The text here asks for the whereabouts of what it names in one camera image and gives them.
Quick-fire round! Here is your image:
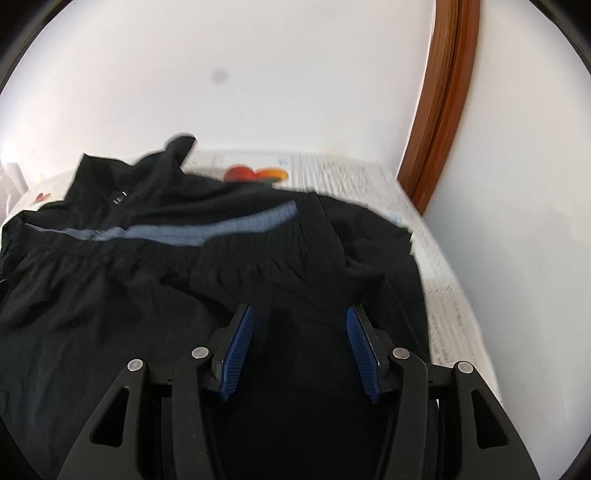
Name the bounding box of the black white blue jacket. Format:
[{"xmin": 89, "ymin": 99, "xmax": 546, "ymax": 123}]
[{"xmin": 1, "ymin": 136, "xmax": 430, "ymax": 479}]

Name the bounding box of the fruit print bed sheet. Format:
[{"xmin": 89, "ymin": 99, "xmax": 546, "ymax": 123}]
[{"xmin": 1, "ymin": 137, "xmax": 495, "ymax": 428}]

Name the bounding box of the white plastic Miniso bag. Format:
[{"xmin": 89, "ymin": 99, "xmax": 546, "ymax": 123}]
[{"xmin": 0, "ymin": 163, "xmax": 28, "ymax": 223}]

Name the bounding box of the brown wooden door frame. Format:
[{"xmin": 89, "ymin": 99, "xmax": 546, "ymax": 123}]
[{"xmin": 397, "ymin": 0, "xmax": 481, "ymax": 214}]

